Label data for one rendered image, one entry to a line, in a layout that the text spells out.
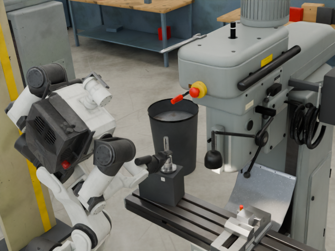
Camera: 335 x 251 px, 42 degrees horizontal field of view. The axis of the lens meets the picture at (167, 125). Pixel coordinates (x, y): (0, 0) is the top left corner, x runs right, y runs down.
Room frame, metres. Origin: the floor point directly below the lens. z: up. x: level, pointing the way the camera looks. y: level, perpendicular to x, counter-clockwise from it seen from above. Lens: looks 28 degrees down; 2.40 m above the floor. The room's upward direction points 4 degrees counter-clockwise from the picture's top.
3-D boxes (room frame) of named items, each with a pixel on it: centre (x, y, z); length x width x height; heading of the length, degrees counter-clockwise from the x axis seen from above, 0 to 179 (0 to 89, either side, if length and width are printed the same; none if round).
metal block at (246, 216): (1.57, -0.33, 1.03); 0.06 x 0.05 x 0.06; 49
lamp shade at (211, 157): (1.44, -0.17, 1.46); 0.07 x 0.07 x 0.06
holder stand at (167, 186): (1.93, 0.06, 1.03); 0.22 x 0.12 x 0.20; 60
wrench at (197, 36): (1.58, -0.08, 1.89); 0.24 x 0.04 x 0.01; 136
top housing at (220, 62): (1.63, -0.28, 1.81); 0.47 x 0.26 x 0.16; 139
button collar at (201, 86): (1.44, -0.12, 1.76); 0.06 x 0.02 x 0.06; 49
